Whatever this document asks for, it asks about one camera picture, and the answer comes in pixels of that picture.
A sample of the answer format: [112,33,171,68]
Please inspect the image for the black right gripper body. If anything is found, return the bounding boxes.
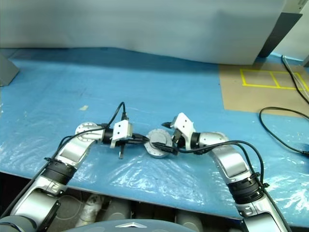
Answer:
[171,129,187,148]

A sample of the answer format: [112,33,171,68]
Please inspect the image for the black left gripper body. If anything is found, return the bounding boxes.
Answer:
[115,134,140,160]

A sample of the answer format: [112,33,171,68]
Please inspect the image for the silver motor base copper windings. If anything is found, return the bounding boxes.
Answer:
[144,142,175,159]

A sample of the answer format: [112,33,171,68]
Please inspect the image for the silver finned motor cover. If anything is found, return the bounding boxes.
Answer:
[147,129,173,149]

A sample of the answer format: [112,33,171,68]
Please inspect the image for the grey plastic cylinder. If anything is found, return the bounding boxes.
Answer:
[106,198,132,220]
[176,210,203,232]

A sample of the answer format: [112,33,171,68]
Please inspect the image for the white crumpled bottle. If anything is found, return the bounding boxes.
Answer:
[81,194,103,222]

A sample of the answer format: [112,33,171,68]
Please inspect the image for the brown cardboard sheet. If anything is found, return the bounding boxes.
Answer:
[218,62,309,118]

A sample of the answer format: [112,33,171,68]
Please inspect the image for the grey rounded shape white chevron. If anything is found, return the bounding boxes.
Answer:
[61,219,194,232]

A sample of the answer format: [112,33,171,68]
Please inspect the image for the blue plastic table cover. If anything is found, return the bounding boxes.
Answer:
[0,47,309,227]

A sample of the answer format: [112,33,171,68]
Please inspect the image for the white backdrop board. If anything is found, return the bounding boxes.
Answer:
[0,0,285,65]

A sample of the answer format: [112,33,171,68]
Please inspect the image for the grey metal wedge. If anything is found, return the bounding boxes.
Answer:
[0,53,20,87]

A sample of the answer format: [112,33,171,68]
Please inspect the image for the dark grey slanted panel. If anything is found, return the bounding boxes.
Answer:
[257,12,303,58]

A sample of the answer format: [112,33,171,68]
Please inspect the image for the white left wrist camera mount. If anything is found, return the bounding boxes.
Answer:
[110,120,133,148]

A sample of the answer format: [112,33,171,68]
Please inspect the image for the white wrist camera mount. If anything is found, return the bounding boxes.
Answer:
[110,120,133,148]
[170,112,196,147]

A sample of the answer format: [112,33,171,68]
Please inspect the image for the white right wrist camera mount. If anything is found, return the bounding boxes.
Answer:
[170,112,196,147]

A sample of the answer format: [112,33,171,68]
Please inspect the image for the black looped cable with plug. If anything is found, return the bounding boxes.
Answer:
[259,107,309,157]

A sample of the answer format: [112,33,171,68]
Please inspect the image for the thin white wire loop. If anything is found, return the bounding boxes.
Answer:
[55,195,84,219]

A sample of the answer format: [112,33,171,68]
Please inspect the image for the long black straight cable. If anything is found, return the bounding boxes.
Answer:
[281,55,309,104]

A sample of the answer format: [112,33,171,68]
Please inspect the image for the thin white cable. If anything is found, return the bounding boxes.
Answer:
[283,57,309,97]

